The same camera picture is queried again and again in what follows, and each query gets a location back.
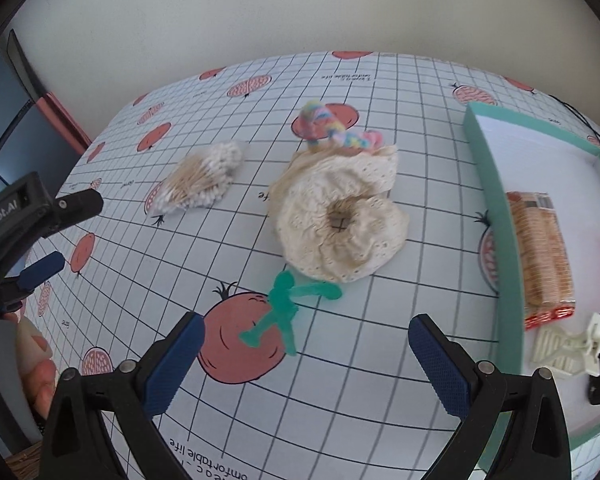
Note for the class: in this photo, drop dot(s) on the dark cabinet with pink edge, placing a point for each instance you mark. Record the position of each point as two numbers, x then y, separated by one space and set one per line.
10 125

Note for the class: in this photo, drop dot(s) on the green plastic toy figure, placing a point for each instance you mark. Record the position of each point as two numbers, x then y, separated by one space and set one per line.
282 305

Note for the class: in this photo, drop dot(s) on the person's left hand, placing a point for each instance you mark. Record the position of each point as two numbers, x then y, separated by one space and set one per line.
42 385

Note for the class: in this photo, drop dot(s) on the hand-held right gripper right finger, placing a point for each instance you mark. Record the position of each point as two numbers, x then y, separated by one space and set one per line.
440 365

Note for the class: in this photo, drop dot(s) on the grid fruit print tablecloth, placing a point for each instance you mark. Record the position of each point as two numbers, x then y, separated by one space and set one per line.
405 110

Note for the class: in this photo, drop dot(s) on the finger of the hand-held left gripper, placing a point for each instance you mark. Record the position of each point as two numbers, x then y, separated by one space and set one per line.
42 267
77 205

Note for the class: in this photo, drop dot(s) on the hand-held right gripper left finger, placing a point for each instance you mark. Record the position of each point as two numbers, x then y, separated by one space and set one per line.
175 365

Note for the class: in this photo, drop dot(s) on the white hair claw clip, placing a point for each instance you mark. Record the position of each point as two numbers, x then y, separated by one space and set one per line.
560 350

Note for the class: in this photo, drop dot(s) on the cream lace scrunchie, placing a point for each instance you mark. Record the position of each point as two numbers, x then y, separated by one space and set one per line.
310 230

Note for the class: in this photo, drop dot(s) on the orange biscuit snack packet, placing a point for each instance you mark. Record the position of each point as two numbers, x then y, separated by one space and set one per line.
542 260

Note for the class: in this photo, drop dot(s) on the bag of cotton swabs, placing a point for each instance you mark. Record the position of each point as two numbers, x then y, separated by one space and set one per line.
200 175

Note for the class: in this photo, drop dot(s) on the shallow teal cardboard box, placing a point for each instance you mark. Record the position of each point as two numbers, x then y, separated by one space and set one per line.
555 170

